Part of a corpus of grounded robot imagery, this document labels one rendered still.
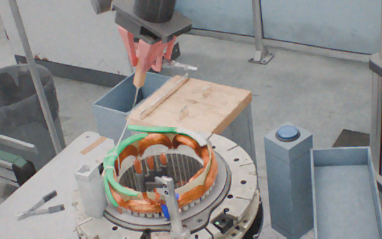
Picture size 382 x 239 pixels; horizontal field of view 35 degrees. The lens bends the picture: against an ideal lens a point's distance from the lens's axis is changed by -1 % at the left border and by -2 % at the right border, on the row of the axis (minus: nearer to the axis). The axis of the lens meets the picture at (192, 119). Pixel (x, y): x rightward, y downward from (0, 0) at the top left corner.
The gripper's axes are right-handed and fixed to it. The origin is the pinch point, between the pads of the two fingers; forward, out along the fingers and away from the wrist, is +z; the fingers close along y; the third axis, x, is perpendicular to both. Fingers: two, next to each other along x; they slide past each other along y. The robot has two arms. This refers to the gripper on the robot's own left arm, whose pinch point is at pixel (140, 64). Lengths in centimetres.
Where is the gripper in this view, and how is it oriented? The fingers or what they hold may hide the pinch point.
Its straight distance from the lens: 91.4
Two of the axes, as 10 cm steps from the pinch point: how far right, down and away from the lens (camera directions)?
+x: 5.8, -4.2, 7.0
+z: -2.2, 7.4, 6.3
